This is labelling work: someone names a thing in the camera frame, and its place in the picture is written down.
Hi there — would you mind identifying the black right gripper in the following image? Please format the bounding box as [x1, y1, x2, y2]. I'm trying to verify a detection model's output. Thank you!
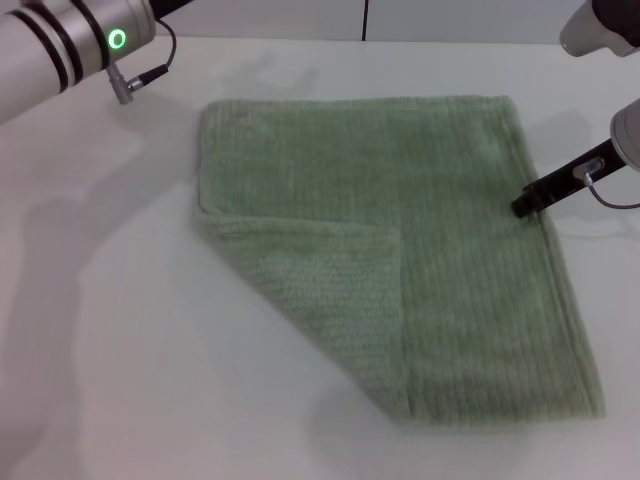
[510, 138, 626, 219]

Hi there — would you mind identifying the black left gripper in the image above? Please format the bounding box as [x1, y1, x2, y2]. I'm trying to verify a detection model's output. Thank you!
[148, 0, 194, 22]

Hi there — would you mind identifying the green ribbed towel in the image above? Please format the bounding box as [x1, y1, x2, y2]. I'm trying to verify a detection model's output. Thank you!
[192, 94, 609, 426]

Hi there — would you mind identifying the left arm cable with plug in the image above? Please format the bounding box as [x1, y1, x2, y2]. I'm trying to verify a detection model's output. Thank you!
[107, 19, 177, 106]

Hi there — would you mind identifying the arm cable with plug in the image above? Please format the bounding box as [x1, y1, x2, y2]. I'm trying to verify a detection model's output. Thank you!
[107, 19, 177, 106]
[573, 158, 640, 209]

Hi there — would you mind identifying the right arm cable with plug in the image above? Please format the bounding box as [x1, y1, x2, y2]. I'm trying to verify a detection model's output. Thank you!
[573, 158, 640, 209]

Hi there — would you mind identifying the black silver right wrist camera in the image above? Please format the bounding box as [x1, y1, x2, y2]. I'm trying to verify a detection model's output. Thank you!
[558, 0, 640, 59]

